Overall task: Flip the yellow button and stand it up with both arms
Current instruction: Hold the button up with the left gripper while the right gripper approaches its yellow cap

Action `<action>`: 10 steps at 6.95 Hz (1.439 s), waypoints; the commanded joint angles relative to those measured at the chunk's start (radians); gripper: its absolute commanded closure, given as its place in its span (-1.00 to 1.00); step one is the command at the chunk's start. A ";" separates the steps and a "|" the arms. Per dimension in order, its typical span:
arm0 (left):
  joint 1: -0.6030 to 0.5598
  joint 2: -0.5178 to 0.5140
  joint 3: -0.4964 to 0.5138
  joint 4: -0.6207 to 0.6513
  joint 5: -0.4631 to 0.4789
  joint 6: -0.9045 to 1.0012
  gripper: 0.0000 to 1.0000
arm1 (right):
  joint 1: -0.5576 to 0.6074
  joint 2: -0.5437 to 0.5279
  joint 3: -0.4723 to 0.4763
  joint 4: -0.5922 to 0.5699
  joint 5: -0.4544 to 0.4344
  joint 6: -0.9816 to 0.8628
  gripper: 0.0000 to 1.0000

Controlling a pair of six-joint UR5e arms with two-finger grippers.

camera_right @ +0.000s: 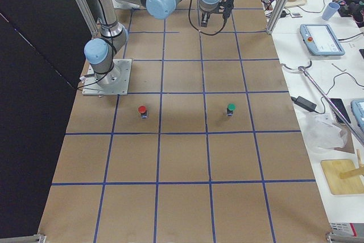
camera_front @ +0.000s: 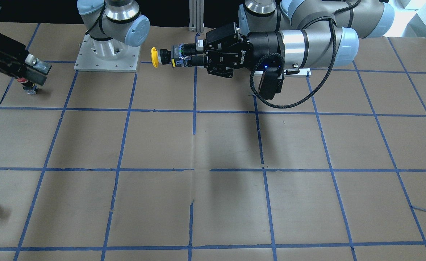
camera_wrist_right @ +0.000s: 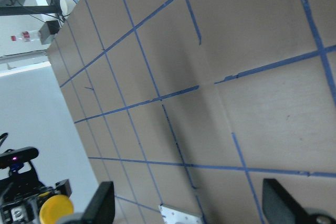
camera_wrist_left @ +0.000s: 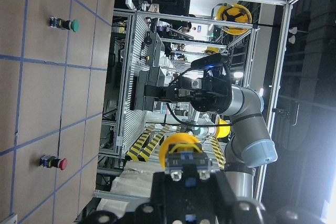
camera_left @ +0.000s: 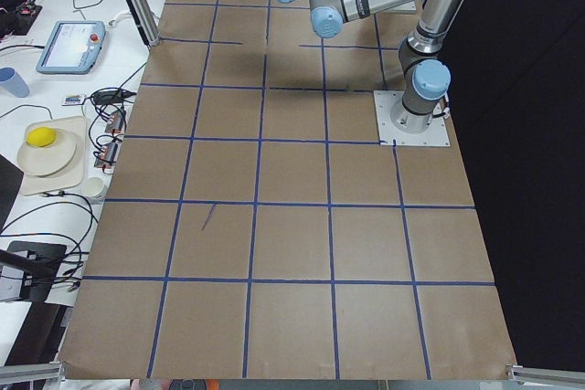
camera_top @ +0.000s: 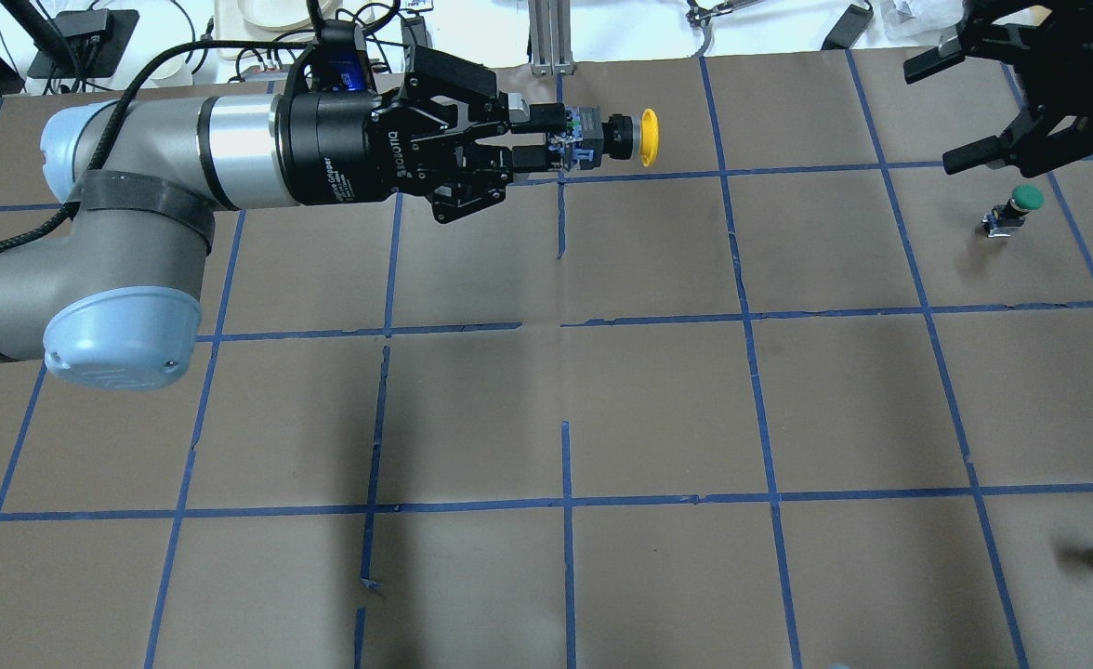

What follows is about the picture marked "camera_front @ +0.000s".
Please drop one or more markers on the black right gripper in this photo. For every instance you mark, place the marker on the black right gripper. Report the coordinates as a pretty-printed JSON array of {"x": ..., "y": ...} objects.
[{"x": 0, "y": 53}]

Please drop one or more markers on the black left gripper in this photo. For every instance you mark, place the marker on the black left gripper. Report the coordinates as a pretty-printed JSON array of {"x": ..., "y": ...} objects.
[{"x": 262, "y": 46}]

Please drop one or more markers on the yellow push button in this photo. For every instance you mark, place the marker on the yellow push button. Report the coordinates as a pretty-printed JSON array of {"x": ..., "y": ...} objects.
[{"x": 165, "y": 56}]

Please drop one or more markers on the aluminium frame post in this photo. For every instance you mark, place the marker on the aluminium frame post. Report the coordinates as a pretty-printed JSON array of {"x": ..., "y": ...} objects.
[{"x": 196, "y": 16}]

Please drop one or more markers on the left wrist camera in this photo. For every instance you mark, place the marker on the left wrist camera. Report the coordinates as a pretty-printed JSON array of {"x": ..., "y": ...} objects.
[{"x": 270, "y": 82}]

